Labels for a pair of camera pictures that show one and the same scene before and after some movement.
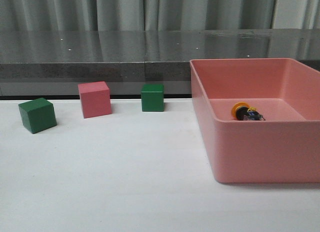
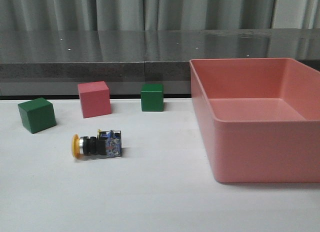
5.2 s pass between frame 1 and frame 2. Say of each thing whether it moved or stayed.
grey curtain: stayed
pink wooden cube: stayed
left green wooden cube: stayed
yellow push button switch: moved
